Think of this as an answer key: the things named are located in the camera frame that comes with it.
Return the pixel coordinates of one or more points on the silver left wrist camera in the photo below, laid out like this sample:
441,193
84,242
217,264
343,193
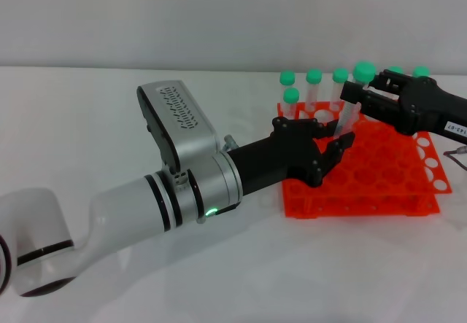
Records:
182,119

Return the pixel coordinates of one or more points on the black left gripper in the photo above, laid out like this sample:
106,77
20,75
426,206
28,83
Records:
284,155

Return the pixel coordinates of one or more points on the orange test tube rack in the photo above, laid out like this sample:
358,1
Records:
383,177

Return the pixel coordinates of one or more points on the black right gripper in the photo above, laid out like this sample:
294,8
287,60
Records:
430,108

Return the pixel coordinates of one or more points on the green-capped clear test tube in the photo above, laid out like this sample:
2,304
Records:
291,95
395,70
313,76
287,77
339,75
420,71

